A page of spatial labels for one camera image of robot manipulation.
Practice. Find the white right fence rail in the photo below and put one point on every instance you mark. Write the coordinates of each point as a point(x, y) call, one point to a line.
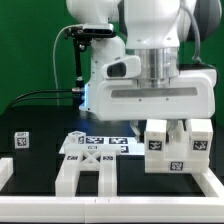
point(209, 184)

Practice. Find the black camera on stand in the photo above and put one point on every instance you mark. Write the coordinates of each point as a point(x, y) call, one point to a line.
point(82, 36)

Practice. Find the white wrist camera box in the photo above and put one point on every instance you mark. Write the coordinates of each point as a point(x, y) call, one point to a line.
point(128, 67)

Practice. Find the white long side rail back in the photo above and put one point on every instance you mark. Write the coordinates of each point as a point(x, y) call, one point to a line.
point(107, 182)

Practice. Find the white chair seat block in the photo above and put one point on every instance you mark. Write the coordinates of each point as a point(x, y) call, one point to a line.
point(177, 157)

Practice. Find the white left fence block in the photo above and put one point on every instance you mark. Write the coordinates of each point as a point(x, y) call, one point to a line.
point(6, 171)

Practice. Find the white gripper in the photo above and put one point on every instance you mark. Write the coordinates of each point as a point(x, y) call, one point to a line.
point(188, 96)

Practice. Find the white long side rail front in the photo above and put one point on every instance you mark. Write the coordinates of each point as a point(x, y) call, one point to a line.
point(68, 176)

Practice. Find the white fence rail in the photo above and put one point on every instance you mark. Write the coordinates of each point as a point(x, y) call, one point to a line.
point(112, 210)
point(209, 184)

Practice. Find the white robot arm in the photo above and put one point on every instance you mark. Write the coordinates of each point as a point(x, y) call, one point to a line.
point(150, 29)

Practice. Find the white front fence rail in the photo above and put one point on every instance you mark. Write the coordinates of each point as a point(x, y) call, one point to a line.
point(112, 210)

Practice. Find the white long side rail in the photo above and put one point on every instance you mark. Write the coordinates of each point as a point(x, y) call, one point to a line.
point(68, 176)
point(107, 182)

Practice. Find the white flat back panel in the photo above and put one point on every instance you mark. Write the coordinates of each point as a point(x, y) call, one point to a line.
point(126, 145)

